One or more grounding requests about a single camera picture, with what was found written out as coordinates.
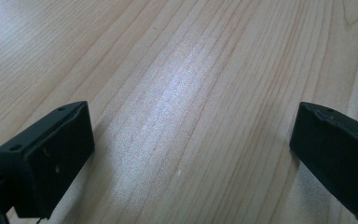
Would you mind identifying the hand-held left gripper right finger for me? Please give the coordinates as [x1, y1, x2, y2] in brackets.
[289, 101, 358, 220]

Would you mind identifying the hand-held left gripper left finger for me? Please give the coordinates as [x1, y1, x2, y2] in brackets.
[0, 100, 96, 220]

